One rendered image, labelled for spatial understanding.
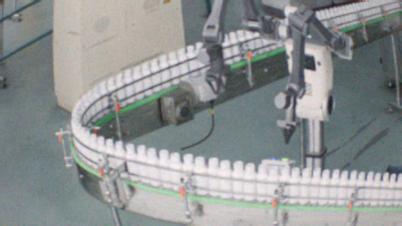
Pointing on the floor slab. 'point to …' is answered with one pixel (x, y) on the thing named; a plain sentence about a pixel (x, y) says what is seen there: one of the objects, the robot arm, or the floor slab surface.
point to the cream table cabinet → (109, 41)
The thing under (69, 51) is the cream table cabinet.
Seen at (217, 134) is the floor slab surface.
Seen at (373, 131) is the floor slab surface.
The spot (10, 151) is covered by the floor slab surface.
